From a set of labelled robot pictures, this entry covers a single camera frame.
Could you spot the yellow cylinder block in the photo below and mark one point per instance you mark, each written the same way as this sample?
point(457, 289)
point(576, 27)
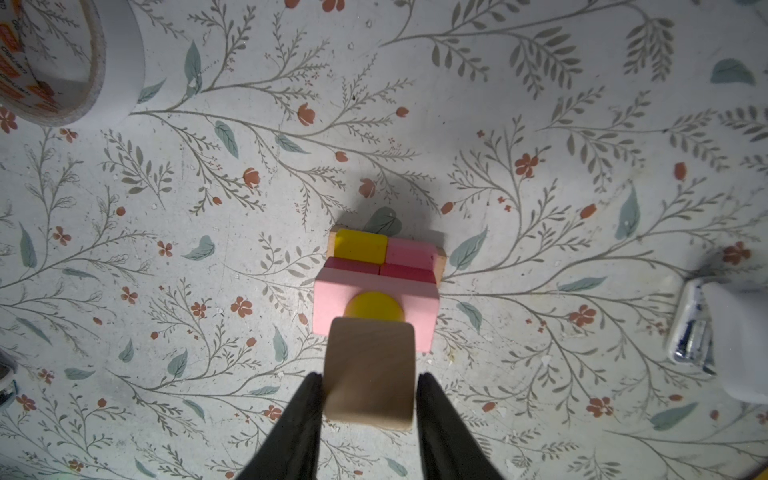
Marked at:
point(374, 305)

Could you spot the light pink rectangular block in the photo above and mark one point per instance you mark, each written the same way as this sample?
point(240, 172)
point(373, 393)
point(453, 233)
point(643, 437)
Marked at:
point(343, 293)

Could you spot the small magenta cube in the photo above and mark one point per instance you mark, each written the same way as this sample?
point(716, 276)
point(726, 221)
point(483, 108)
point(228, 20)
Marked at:
point(352, 265)

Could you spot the roll of clear tape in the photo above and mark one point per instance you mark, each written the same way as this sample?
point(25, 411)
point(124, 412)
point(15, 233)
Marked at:
point(74, 64)

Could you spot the white mini stapler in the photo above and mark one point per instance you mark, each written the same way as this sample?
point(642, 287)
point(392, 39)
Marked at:
point(720, 328)

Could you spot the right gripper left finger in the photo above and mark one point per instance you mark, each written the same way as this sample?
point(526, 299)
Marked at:
point(291, 449)

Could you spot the plain wood rectangular block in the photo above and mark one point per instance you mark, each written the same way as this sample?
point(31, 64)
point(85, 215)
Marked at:
point(440, 261)

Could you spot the plain wood cylinder block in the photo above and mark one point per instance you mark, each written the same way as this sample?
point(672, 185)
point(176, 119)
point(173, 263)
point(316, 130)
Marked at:
point(370, 372)

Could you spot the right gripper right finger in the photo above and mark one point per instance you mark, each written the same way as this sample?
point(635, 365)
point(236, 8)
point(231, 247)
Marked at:
point(447, 448)

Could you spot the yellow rectangular block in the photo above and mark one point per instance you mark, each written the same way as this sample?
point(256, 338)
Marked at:
point(360, 246)

